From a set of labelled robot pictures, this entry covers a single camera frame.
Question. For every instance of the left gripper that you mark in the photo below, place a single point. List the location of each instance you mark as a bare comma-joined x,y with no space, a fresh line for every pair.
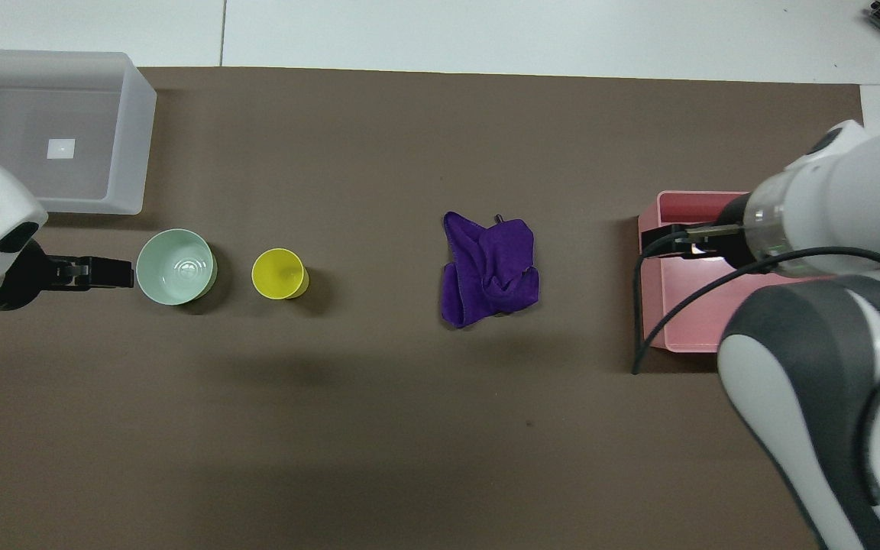
24,279

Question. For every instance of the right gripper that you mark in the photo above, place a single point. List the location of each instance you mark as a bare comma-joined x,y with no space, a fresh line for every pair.
732,229

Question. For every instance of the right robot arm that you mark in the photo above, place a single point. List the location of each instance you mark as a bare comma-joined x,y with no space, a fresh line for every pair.
807,397

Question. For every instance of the translucent white plastic box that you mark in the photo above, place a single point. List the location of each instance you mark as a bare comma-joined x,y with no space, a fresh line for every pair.
58,130

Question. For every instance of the pink plastic bin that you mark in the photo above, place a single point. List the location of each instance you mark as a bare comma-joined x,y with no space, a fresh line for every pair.
696,313

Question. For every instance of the mint green bowl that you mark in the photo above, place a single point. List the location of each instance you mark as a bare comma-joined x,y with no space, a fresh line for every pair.
175,267

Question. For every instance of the purple cloth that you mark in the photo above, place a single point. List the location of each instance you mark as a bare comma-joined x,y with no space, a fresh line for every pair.
490,267

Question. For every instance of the yellow plastic cup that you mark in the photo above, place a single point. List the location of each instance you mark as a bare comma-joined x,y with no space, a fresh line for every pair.
278,273

